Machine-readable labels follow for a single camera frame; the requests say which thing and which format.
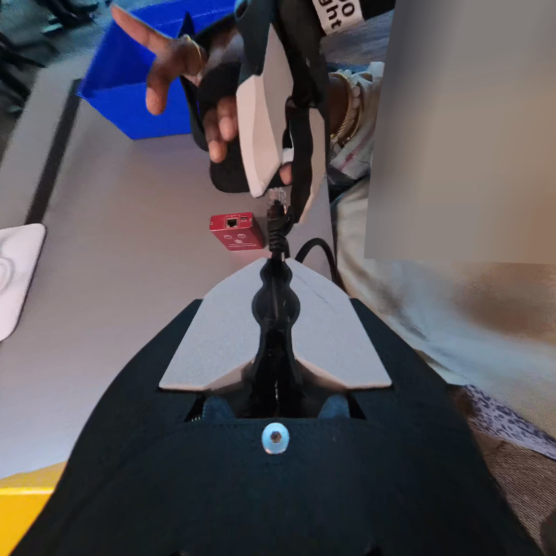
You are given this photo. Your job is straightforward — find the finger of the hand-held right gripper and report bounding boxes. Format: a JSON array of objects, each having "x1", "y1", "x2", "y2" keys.
[
  {"x1": 236, "y1": 24, "x2": 298, "y2": 199},
  {"x1": 284, "y1": 106, "x2": 329, "y2": 225}
]

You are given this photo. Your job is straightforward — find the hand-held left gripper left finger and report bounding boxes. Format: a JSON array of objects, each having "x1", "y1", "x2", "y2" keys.
[{"x1": 158, "y1": 257, "x2": 279, "y2": 392}]

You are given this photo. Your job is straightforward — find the person's right forearm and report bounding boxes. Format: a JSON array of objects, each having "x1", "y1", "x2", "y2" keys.
[{"x1": 326, "y1": 61, "x2": 386, "y2": 179}]

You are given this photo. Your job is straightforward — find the yellow plastic bin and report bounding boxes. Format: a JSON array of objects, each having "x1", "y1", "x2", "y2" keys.
[{"x1": 0, "y1": 462, "x2": 67, "y2": 556}]

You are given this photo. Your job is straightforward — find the person's right hand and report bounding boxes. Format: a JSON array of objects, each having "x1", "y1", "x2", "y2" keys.
[{"x1": 111, "y1": 6, "x2": 294, "y2": 186}]

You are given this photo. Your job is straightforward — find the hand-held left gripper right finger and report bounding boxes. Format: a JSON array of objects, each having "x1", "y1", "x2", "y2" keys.
[{"x1": 278, "y1": 258, "x2": 393, "y2": 390}]

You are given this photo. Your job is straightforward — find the person's torso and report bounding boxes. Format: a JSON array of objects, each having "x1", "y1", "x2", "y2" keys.
[{"x1": 332, "y1": 174, "x2": 556, "y2": 435}]

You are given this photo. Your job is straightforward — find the black network cable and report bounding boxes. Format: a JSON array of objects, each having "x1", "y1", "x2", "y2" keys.
[{"x1": 250, "y1": 188, "x2": 348, "y2": 418}]

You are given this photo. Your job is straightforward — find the red adapter box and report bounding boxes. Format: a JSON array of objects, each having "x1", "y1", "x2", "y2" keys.
[{"x1": 209, "y1": 212, "x2": 266, "y2": 252}]

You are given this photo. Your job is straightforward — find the blue plastic bin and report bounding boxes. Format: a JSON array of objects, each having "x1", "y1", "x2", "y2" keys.
[{"x1": 76, "y1": 0, "x2": 245, "y2": 140}]

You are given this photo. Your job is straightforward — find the gold bracelets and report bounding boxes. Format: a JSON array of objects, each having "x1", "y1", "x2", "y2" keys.
[{"x1": 328, "y1": 71, "x2": 366, "y2": 147}]

